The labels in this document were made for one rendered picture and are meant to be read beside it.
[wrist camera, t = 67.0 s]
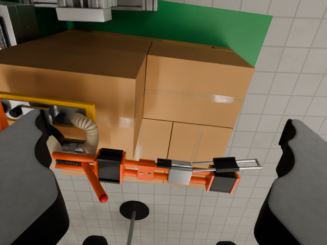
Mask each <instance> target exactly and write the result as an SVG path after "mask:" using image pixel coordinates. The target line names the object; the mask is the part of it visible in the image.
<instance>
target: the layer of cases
mask: <svg viewBox="0 0 327 245"><path fill-rule="evenodd" d="M35 41H43V42H51V43H59V44H68V45H76V46H84V47H93V48H101V49H109V50H118V51H126V52H134V53H146V70H145V92H144V108H143V119H142V123H141V128H140V132H139V136H138V141H137V145H136V149H135V154H134V158H133V160H136V161H139V159H148V160H155V163H157V158H162V159H172V160H181V161H190V162H191V163H192V162H202V161H213V158H222V157H223V155H224V153H225V150H226V147H227V145H228V142H229V139H230V136H231V134H232V131H233V128H234V126H235V123H236V120H237V117H238V115H239V112H240V109H241V107H242V104H243V101H244V98H245V96H246V93H247V90H248V87H249V85H250V82H251V79H252V77H253V74H254V71H255V68H254V67H253V66H252V65H250V64H249V63H248V62H247V61H245V60H244V59H243V58H242V57H240V56H239V55H238V54H236V53H235V52H228V51H221V50H213V49H206V48H198V47H190V46H183V45H175V44H167V43H160V42H152V41H145V40H137V39H130V38H122V37H114V36H107V35H96V34H89V33H81V32H74V31H64V32H60V33H57V34H54V35H50V36H46V37H43V38H39V39H36V40H35ZM191 165H192V164H191ZM211 165H213V164H211ZM192 166H193V167H198V168H208V167H209V164H195V165H192ZM123 180H126V181H136V182H146V183H156V184H165V185H175V186H185V187H195V188H205V184H196V183H189V185H182V184H173V183H167V180H159V179H153V181H147V180H137V177H132V176H124V179H123Z"/></svg>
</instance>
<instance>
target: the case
mask: <svg viewBox="0 0 327 245"><path fill-rule="evenodd" d="M145 70H146V53H137V52H126V51H118V50H109V49H101V48H93V47H84V46H76V45H68V44H59V43H51V42H43V41H35V40H32V41H28V42H25V43H21V44H18V45H14V46H11V47H8V48H4V49H1V50H0V91H3V92H10V93H18V94H26V95H34V96H42V97H50V98H58V99H65V100H73V101H81V102H89V103H95V115H96V126H97V127H98V130H99V132H98V133H99V143H98V147H97V149H98V150H99V149H101V148H108V149H117V150H123V151H124V152H126V159H128V160H133V158H134V154H135V149H136V145H137V141H138V136H139V132H140V128H141V123H142V119H143V108H144V92H145ZM53 127H55V128H56V129H58V130H59V131H60V132H61V133H62V135H63V136H64V137H65V138H70V139H78V140H86V136H85V134H86V133H85V130H82V129H78V128H70V127H62V126H53Z"/></svg>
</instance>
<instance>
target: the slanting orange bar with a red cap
mask: <svg viewBox="0 0 327 245"><path fill-rule="evenodd" d="M81 166H82V168H83V170H84V172H85V174H86V176H87V178H88V180H89V182H90V183H91V185H92V187H93V189H94V191H95V193H96V195H97V197H98V199H99V202H101V203H105V202H107V200H108V195H107V194H106V193H105V191H104V189H103V187H102V185H101V184H100V182H99V180H98V178H97V177H96V175H95V173H94V171H93V169H92V168H91V166H90V164H89V163H87V162H81Z"/></svg>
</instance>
